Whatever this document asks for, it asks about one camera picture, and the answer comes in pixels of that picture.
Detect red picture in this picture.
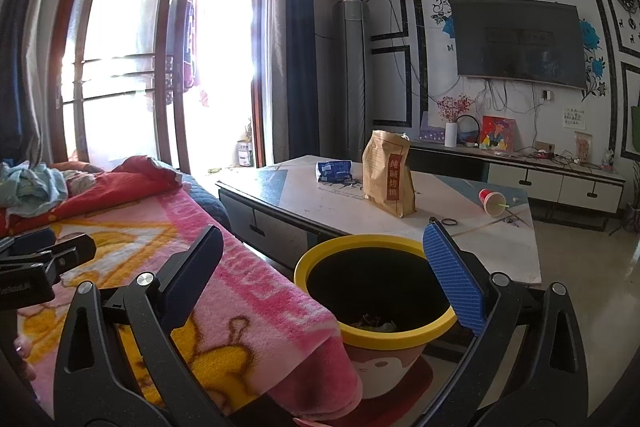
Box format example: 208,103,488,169
479,116,517,153

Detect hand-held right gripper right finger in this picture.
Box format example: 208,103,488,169
422,217,590,427

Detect wall television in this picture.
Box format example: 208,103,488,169
448,0,587,90

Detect brown paper bag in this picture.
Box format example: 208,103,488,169
362,130,417,219

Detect hanging laundry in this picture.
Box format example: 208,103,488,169
167,0,211,108

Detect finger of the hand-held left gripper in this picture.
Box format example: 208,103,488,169
0,233,97,280
0,228,57,258

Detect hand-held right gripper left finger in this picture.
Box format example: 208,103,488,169
54,224,226,427

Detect white paper note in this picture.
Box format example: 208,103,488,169
562,107,587,130

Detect white vase with red flowers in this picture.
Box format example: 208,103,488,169
436,94,476,149

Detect white TV cabinet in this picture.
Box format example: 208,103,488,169
407,139,626,233

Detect light blue clothes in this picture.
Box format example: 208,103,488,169
0,161,69,218

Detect grey and blue curtain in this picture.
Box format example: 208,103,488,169
272,0,321,165
0,0,96,168

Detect red quilt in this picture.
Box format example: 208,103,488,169
0,156,188,238

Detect blue packet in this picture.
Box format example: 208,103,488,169
316,160,354,184

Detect grey standing air conditioner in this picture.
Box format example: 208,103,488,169
332,0,371,168

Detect marble coffee table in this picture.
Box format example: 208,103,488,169
216,155,543,288

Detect person's left hand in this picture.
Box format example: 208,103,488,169
12,337,39,384

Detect yellow-rimmed trash bin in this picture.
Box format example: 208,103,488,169
294,234,458,400

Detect dark blue sofa cover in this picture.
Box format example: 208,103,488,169
177,171,232,230

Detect round black ornament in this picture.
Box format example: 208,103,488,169
457,116,481,147

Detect red paper cup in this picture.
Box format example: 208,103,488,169
478,188,511,216

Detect pink yellow printed blanket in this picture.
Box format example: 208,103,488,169
0,194,363,420

